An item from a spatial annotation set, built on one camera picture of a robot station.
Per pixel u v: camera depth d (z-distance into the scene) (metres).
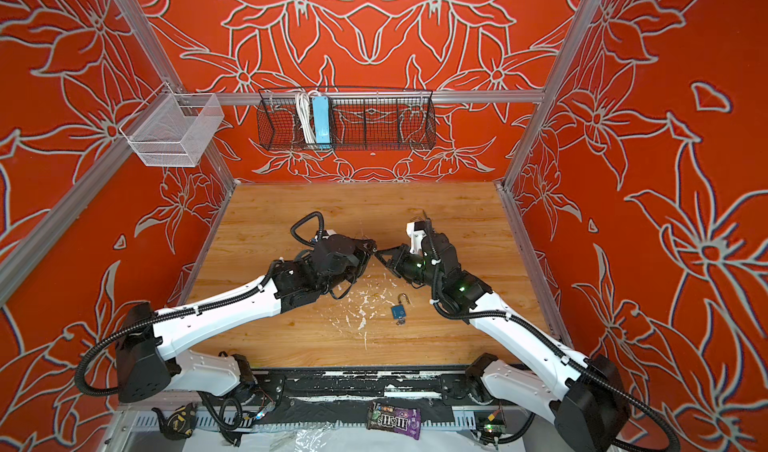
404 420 0.68
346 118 0.99
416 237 0.69
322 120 0.90
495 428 0.68
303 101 0.87
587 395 0.38
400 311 0.85
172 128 0.92
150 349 0.40
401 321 0.83
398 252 0.68
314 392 0.74
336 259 0.54
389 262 0.69
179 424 0.67
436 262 0.54
